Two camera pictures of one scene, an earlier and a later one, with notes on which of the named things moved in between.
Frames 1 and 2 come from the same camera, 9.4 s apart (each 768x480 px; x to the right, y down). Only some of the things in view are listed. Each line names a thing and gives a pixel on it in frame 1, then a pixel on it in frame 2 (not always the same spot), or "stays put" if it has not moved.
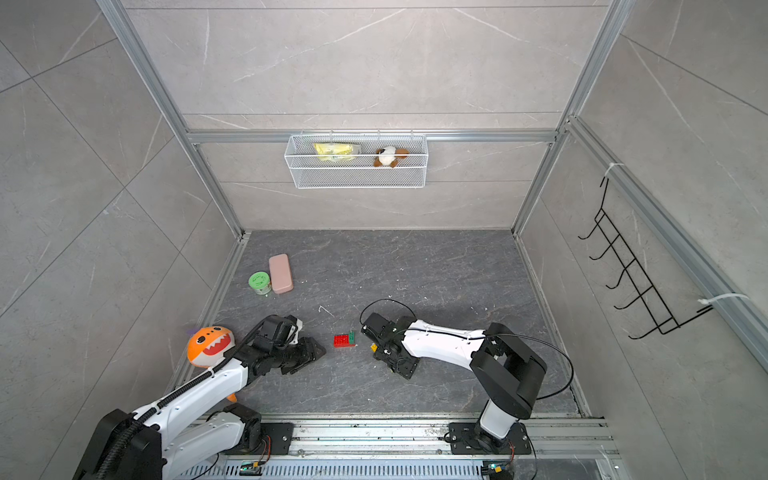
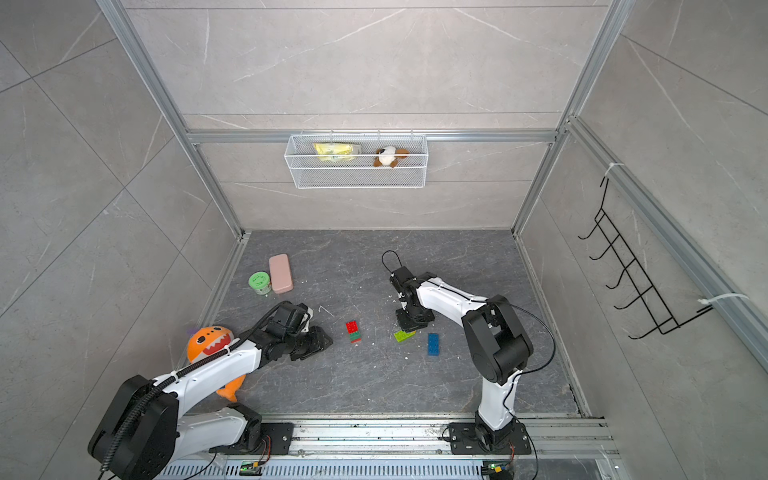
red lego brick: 342,341 -> 351,327
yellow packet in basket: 323,148 stays put
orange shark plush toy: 207,347 stays put
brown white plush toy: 389,160 stays put
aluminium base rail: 417,447 stays put
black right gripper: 403,369 -> 407,326
